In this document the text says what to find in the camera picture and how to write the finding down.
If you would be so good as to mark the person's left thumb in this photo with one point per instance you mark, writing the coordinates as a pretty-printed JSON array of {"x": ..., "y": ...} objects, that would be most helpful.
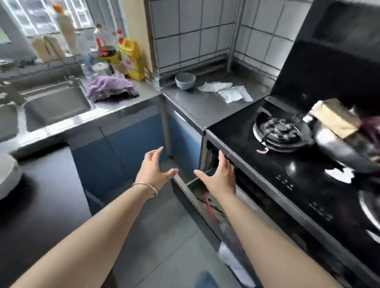
[{"x": 169, "y": 174}]

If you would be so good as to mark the orange-capped tall bottle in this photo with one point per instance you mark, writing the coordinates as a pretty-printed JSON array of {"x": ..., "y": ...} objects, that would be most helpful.
[{"x": 66, "y": 28}]

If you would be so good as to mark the round gas burner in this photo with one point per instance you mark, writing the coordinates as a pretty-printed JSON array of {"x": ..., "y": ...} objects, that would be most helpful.
[{"x": 280, "y": 132}]

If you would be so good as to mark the red chopsticks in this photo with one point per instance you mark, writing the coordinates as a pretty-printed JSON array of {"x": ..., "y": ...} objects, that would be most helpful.
[{"x": 209, "y": 207}]

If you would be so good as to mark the black wok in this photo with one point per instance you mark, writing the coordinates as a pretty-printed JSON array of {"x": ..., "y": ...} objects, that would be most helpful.
[{"x": 344, "y": 148}]

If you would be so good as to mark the crumpled white paper towel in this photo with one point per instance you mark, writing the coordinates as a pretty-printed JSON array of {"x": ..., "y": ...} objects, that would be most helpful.
[{"x": 214, "y": 86}]

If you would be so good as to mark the person's left hand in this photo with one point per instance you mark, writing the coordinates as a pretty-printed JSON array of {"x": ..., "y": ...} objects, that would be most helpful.
[{"x": 151, "y": 173}]

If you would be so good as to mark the window with grille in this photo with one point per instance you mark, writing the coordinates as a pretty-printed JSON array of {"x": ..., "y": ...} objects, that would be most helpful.
[{"x": 44, "y": 16}]

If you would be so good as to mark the purple cloth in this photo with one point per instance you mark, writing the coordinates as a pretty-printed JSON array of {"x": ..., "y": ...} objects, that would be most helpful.
[{"x": 109, "y": 87}]

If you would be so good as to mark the small pink scrap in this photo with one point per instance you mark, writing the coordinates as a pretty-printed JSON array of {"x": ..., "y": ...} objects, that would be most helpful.
[{"x": 263, "y": 151}]

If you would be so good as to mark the black glass gas cooktop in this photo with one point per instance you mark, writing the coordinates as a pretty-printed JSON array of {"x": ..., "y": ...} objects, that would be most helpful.
[{"x": 297, "y": 178}]

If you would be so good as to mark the person's left forearm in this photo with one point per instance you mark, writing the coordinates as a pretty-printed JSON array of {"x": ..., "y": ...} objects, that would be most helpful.
[{"x": 89, "y": 243}]

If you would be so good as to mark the person's right hand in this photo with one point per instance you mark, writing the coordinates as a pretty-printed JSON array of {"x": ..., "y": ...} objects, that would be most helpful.
[{"x": 221, "y": 182}]

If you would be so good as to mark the yellow detergent bottle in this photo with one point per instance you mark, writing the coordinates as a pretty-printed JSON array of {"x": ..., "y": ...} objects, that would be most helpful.
[{"x": 132, "y": 59}]

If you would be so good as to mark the white round plate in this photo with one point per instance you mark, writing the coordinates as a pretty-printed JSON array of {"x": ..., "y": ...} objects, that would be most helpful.
[{"x": 8, "y": 175}]

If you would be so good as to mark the black range hood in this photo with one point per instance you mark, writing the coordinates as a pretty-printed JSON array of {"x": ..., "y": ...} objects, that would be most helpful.
[{"x": 335, "y": 53}]

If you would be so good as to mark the stainless steel sink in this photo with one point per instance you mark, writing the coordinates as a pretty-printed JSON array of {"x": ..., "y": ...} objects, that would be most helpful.
[{"x": 50, "y": 106}]

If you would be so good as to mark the grey bowl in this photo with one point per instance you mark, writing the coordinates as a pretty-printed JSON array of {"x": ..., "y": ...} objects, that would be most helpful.
[{"x": 185, "y": 80}]

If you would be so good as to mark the white cloth in drawer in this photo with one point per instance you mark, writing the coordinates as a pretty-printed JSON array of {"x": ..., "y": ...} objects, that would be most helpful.
[{"x": 234, "y": 264}]

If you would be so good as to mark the open black drawer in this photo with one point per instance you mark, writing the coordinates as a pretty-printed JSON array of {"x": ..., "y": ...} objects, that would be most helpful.
[{"x": 196, "y": 204}]

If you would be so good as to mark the person's right thumb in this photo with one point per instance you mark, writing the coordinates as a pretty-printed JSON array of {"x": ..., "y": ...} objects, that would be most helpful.
[{"x": 202, "y": 176}]

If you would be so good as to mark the person's right forearm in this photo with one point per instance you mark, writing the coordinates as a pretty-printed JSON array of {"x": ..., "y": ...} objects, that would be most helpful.
[{"x": 267, "y": 249}]

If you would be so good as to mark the small glass jar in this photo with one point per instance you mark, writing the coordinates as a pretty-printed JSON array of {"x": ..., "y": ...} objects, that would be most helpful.
[{"x": 101, "y": 68}]

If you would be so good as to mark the blue cabinet door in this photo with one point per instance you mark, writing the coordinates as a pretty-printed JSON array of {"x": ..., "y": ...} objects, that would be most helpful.
[
  {"x": 130, "y": 151},
  {"x": 184, "y": 145}
]

